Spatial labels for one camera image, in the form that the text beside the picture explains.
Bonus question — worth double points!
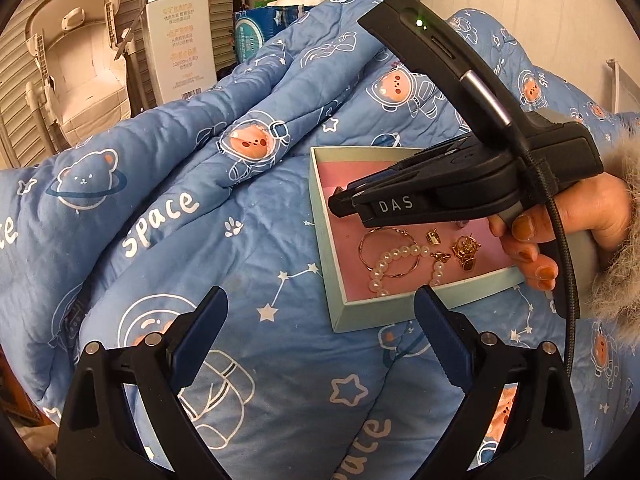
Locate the large gold hoop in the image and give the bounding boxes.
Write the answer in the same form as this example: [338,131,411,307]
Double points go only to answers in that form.
[358,226,422,280]

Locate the pearl bracelet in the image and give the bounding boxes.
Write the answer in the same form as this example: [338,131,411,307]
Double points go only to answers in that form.
[368,242,446,298]

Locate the small gold charm cluster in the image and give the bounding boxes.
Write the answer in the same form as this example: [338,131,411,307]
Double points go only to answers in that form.
[425,229,442,246]

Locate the gold crown charm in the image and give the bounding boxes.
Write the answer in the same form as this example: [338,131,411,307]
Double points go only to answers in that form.
[451,235,482,272]

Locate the fuzzy grey sleeve forearm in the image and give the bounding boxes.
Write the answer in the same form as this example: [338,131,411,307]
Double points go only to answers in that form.
[590,130,639,347]

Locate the pink lined jewelry box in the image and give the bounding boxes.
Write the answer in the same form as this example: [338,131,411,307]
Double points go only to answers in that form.
[309,146,524,333]

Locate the right hand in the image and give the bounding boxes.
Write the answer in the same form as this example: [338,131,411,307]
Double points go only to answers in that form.
[488,172,634,292]

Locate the blue printed package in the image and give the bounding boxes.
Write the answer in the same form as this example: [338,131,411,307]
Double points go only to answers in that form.
[234,6,310,63]

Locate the blue space bear quilt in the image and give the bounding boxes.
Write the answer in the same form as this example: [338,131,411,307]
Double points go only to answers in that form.
[1,0,639,479]

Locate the white tall cardboard box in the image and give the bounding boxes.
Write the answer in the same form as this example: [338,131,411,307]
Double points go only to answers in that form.
[145,0,217,105]

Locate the beige baby high chair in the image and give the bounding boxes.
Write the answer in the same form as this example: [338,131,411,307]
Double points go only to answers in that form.
[25,0,131,145]

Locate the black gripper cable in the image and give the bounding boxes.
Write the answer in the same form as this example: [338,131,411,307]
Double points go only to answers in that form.
[519,144,584,380]

